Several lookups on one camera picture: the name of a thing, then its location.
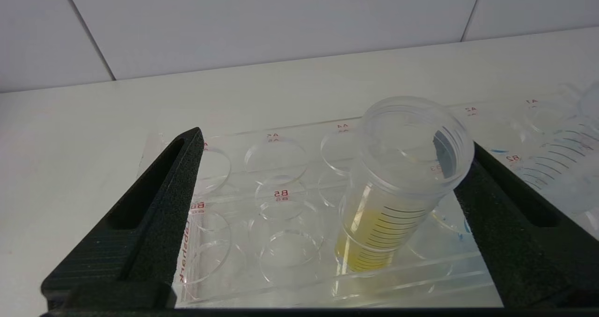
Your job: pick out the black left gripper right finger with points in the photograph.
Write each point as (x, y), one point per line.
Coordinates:
(529, 251)

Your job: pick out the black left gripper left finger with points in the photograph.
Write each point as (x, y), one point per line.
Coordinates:
(140, 242)

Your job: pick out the test tube with yellow pigment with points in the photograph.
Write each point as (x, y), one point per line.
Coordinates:
(398, 204)

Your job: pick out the test tube with blue pigment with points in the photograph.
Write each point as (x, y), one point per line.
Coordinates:
(566, 167)

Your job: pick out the clear acrylic test tube rack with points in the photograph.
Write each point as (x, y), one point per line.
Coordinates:
(281, 214)

